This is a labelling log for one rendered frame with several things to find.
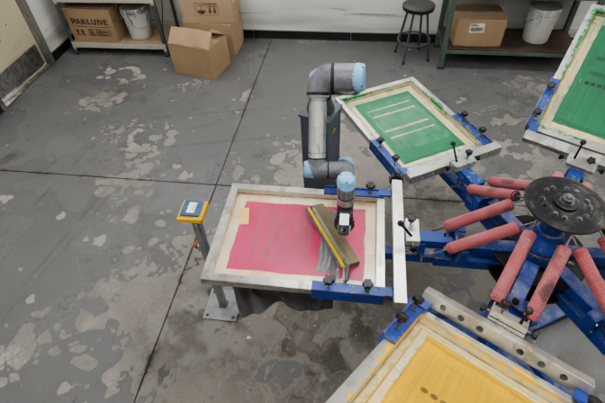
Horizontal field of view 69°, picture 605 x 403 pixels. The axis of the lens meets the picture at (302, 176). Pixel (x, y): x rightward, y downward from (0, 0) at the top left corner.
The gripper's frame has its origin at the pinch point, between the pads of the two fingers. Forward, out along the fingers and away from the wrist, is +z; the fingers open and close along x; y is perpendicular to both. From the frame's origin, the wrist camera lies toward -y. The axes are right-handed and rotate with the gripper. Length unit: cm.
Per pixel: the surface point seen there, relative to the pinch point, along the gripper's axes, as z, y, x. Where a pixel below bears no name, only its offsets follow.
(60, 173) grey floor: 100, 121, 255
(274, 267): 4.5, -17.8, 29.7
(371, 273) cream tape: 4.5, -16.5, -13.2
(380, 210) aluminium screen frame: 0.9, 17.8, -16.6
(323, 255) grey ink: 4.0, -9.6, 8.4
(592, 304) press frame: -2, -25, -98
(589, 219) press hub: -31, -8, -91
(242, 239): 4.5, -4.1, 47.4
